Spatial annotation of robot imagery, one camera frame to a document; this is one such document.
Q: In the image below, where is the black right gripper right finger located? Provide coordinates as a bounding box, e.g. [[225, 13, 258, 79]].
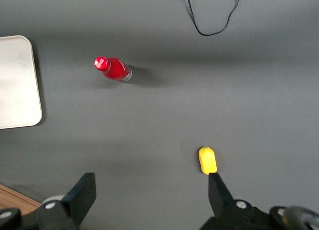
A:
[[198, 173, 273, 230]]

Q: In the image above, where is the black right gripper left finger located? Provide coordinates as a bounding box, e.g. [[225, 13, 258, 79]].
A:
[[36, 172, 97, 230]]

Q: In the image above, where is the beige rectangular tray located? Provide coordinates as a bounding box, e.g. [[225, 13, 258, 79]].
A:
[[0, 35, 43, 130]]

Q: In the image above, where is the yellow lemon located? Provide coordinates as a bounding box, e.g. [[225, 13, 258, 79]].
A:
[[198, 146, 218, 176]]

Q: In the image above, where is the wooden drawer cabinet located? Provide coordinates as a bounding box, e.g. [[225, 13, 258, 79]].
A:
[[0, 184, 42, 217]]

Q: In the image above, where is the red cola bottle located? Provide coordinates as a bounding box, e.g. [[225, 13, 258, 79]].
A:
[[93, 56, 133, 83]]

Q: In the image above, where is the black looped cable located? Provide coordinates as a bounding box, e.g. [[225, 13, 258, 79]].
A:
[[184, 0, 240, 37]]

